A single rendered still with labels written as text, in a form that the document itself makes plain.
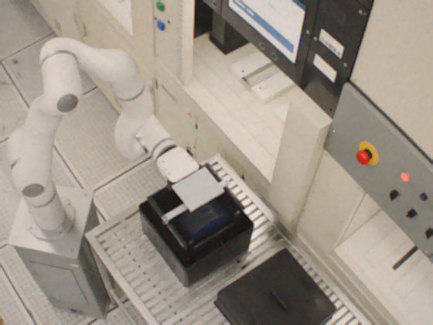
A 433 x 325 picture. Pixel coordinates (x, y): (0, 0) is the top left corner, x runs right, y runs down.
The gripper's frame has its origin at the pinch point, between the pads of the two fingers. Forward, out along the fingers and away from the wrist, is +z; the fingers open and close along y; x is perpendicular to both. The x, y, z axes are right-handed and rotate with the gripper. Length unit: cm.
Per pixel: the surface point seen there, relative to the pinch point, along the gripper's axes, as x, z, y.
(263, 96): -19, -28, -51
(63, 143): -110, -115, 6
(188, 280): -26.8, 13.9, 12.3
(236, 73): -18, -43, -49
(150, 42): -16, -73, -28
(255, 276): -22.7, 26.4, -5.3
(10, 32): -111, -221, -3
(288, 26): 48, -5, -30
